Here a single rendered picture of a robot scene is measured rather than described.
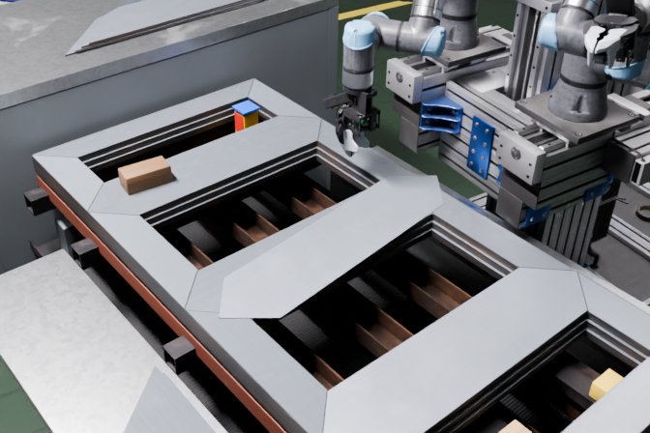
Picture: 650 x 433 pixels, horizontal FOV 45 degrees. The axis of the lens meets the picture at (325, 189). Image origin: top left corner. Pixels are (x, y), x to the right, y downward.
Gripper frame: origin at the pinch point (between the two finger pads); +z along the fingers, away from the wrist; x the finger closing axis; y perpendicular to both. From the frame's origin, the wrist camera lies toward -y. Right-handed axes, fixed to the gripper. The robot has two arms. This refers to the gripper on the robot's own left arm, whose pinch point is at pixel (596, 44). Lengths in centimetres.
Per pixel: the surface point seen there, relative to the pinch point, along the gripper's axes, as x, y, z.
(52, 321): 101, 57, 54
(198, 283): 71, 49, 36
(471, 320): 18, 57, 14
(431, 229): 40, 57, -14
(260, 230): 89, 66, -6
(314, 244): 58, 51, 10
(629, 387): -14, 61, 14
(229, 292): 64, 50, 34
